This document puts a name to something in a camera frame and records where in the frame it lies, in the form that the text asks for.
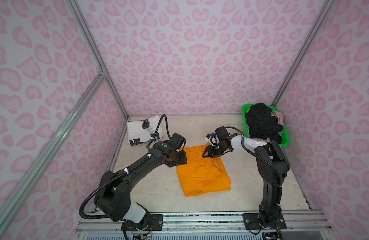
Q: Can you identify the orange garment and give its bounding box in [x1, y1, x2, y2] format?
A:
[176, 144, 232, 197]

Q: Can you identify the white t-shirt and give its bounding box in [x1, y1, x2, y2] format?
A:
[127, 115, 160, 146]

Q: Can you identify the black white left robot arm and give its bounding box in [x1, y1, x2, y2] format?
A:
[93, 133, 187, 230]

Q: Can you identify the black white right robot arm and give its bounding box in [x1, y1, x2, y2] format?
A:
[203, 126, 291, 230]

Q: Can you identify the black garment in basket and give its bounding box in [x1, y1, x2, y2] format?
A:
[245, 102, 284, 145]

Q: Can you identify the pink beige garment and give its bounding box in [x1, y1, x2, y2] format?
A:
[273, 111, 284, 125]

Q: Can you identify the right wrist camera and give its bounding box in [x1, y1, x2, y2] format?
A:
[205, 133, 220, 146]

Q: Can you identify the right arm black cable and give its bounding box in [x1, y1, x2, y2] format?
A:
[225, 125, 284, 187]

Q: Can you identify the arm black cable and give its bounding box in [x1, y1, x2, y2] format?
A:
[225, 125, 284, 187]
[78, 113, 170, 220]

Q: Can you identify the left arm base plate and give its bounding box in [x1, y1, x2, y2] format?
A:
[121, 214, 163, 232]

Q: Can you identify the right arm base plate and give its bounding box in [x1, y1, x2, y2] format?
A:
[242, 213, 287, 231]

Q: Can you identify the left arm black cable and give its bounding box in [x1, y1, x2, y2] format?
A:
[78, 113, 170, 220]

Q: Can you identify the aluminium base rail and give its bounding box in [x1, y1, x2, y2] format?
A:
[75, 210, 336, 240]

